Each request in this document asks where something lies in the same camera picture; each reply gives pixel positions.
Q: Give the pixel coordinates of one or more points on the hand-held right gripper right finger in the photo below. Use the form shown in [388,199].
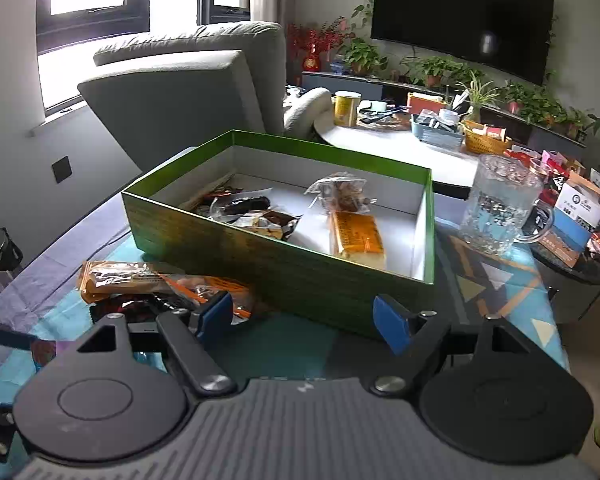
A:
[390,322]

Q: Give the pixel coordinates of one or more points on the yellow can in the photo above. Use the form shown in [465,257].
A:
[347,110]

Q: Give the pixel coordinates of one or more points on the black wall television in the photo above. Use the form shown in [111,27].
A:
[455,15]

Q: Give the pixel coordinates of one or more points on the clear crinkled snack packet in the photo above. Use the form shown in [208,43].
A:
[340,195]

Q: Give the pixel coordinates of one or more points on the orange box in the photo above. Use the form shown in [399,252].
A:
[425,104]

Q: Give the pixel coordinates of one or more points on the row of potted green plants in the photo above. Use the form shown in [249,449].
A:
[362,55]

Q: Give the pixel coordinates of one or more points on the green cardboard box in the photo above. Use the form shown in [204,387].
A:
[305,280]

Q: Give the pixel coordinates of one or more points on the blue white carton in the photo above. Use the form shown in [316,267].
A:
[570,230]

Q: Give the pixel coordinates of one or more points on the black packets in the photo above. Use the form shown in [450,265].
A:
[380,116]

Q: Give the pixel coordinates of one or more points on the grey plastic tray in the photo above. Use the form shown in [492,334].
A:
[435,134]

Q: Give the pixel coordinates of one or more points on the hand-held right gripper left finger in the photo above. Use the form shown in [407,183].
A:
[215,317]

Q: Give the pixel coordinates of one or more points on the clear glass mug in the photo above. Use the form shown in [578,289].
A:
[495,210]

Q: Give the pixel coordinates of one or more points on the black wall socket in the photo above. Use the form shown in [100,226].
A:
[61,169]

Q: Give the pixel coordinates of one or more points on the dark glossy snack packet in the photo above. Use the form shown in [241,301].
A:
[242,206]

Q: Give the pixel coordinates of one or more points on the grey armchair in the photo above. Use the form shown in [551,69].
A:
[180,95]

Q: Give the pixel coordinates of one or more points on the pale purple tablecloth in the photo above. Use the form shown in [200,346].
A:
[55,255]

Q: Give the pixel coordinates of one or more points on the orange topped clear snack packet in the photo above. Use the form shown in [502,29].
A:
[215,285]

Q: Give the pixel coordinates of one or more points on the dark red snack packet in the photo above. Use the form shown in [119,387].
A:
[122,307]

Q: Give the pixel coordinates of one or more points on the red flower arrangement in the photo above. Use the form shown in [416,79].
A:
[315,42]

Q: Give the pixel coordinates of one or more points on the tan orange biscuit packet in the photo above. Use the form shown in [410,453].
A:
[125,280]

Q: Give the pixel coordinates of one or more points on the white round coffee table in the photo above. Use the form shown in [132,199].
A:
[380,145]

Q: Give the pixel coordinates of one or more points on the spider plant in vase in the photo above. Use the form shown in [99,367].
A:
[475,97]

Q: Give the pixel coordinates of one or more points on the dark round side table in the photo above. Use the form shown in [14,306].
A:
[580,290]

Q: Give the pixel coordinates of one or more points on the yellow wicker basket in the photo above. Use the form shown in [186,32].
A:
[485,142]

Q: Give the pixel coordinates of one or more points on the brown snack packet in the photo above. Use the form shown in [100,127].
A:
[267,225]

